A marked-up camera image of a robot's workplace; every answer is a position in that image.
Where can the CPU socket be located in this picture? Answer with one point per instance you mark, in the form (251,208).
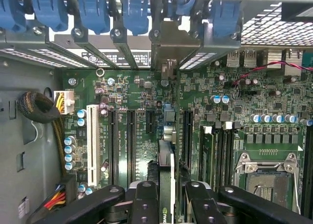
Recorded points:
(266,185)

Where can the long black expansion slot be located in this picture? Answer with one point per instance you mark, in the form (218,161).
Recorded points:
(188,136)
(131,145)
(113,145)

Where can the black open PC case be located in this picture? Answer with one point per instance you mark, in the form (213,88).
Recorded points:
(24,136)

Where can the metal slot cover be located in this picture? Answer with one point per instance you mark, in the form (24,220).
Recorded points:
(210,52)

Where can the blue card clip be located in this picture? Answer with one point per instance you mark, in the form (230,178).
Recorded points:
(225,16)
(11,11)
(50,11)
(94,13)
(135,13)
(185,6)

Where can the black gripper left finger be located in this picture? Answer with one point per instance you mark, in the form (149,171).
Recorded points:
(144,204)

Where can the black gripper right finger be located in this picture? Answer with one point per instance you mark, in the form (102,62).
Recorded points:
(203,204)

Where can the black RAM slot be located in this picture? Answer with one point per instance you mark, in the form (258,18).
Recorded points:
(307,172)
(218,155)
(228,155)

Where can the green motherboard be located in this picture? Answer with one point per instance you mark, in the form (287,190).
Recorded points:
(137,99)

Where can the white power connector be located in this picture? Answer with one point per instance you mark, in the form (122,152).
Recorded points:
(67,101)

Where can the metal locking lever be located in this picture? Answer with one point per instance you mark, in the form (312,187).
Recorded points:
(297,185)
(256,188)

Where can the white expansion slot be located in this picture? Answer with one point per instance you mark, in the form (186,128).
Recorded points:
(93,141)

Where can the short black expansion slot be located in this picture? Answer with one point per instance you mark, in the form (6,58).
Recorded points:
(150,121)

